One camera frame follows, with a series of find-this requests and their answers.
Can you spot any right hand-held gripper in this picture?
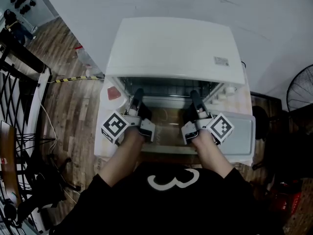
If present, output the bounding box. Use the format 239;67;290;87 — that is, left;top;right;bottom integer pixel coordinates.
181;90;235;146

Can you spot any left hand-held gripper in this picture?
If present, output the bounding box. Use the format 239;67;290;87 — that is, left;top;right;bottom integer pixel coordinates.
101;88;157;144

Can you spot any metal baking tray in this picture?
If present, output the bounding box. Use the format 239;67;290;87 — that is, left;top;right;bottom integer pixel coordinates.
207;110;256;158

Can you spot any person's left forearm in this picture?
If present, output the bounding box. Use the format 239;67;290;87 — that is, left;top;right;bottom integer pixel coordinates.
99;128;145;188

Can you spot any person's right forearm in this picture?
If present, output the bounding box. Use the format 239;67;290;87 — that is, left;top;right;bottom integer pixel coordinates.
192;131;234;180

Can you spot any white toaster oven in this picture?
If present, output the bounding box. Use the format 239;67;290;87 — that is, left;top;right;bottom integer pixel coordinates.
105;17;246;105

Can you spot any white plate with red piece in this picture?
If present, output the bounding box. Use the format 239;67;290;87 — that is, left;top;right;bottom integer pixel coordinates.
99;83;128;109

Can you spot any table with checked cloth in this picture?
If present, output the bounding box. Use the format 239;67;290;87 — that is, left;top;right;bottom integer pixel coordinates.
94;65;256;167

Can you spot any large clear water bottle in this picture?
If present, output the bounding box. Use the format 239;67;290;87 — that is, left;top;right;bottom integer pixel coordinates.
74;45;103;78

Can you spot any black armchair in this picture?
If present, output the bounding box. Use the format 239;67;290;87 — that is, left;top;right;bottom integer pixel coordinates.
251;111;313;181

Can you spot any person's black printed shirt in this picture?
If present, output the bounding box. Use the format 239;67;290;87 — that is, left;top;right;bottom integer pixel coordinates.
48;163;286;235

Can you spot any black metal railing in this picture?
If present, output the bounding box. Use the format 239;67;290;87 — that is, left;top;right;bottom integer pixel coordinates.
0;30;53;230

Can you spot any black office chair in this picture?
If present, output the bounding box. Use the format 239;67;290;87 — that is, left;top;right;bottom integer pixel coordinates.
14;155;82;230

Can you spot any red plastic crate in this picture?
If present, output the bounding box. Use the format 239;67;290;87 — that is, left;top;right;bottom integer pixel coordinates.
278;192;304;213

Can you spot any brown wooden desk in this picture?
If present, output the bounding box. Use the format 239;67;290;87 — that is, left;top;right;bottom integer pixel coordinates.
0;121;22;206

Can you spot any yellow black striped cable cover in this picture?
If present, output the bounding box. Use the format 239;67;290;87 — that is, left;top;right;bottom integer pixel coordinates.
47;75;105;84

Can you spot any white floor cable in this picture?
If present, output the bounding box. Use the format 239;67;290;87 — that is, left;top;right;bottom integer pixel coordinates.
40;104;58;154

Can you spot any black pedestal fan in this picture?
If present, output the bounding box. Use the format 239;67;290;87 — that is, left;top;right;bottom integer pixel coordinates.
251;65;313;141

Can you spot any white wall panel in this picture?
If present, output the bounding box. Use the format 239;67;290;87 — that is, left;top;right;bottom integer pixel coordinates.
0;0;60;34

